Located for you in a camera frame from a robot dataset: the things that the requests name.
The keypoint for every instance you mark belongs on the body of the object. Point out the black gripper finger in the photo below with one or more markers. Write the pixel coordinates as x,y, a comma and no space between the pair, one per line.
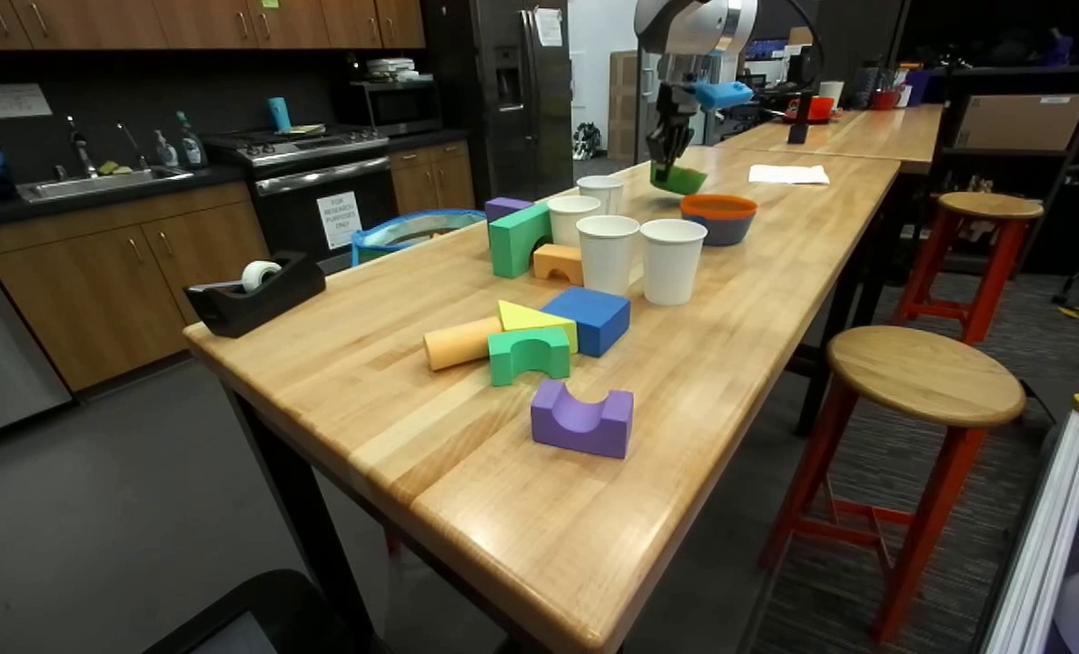
681,157
659,166

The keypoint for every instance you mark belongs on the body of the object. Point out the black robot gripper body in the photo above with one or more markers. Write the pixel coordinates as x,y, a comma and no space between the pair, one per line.
675,120

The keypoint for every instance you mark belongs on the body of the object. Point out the blue cube foam block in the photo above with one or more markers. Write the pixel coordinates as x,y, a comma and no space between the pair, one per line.
602,317

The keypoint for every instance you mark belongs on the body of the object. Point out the green arch foam block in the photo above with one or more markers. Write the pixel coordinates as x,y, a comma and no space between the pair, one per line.
540,350

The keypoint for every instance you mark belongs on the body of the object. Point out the white paper cup front right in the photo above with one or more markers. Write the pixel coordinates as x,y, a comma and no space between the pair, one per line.
671,259

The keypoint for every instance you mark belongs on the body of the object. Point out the green plastic bowl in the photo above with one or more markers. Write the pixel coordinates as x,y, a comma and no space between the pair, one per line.
678,178

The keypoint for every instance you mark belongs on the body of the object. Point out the near red wooden stool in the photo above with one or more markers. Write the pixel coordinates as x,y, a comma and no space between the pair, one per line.
921,376

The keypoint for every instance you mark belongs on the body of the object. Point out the white paper cup front left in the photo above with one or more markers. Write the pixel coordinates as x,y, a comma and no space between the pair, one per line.
609,249

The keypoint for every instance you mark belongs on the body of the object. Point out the white paper cup back left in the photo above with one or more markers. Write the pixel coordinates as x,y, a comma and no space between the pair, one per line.
565,210

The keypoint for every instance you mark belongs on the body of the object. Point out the small purple foam block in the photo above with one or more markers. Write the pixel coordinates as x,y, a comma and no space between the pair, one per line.
502,203

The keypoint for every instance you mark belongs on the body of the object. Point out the blue plastic chair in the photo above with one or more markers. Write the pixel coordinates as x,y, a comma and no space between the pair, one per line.
399,235

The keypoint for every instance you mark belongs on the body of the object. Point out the black oven range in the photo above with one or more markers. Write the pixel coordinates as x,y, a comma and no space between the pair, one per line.
319,191

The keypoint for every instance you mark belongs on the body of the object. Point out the white paper cup far back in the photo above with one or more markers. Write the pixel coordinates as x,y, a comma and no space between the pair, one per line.
609,191

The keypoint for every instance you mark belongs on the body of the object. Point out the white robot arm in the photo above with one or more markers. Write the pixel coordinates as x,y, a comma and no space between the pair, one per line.
684,36

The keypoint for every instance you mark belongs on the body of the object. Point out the red wooden stool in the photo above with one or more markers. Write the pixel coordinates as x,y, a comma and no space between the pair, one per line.
921,376
990,227

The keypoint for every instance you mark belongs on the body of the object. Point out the microwave oven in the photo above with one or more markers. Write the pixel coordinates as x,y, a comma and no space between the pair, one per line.
390,103

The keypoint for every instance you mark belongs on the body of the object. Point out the purple arch foam block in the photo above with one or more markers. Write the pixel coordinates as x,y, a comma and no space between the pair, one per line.
562,419

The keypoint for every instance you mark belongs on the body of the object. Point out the black tape dispenser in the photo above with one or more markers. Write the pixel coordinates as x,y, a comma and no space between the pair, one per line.
257,294

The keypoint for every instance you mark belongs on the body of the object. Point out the black refrigerator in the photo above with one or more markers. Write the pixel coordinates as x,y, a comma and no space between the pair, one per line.
506,81

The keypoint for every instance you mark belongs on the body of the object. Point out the orange plastic bowl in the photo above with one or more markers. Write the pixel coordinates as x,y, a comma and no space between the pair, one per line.
718,208

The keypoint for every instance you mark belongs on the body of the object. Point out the yellow triangle foam block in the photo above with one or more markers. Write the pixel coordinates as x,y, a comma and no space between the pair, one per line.
523,317

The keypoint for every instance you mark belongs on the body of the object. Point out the white paper sheet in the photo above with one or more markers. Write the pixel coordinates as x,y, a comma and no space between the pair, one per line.
785,177

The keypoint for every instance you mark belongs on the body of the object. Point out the white paper cup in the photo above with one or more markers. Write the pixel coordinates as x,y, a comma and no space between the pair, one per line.
565,210
671,259
609,249
609,191

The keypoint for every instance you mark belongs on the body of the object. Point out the far red wooden stool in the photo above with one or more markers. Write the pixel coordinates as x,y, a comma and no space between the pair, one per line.
990,227

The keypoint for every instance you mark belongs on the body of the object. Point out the steel kitchen sink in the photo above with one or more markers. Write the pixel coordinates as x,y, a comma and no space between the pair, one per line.
91,187

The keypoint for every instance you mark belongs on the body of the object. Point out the orange arch foam block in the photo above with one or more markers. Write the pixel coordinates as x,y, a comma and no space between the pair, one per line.
556,264

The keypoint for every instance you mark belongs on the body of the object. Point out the tall green foam block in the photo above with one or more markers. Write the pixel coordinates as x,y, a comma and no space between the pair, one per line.
519,238

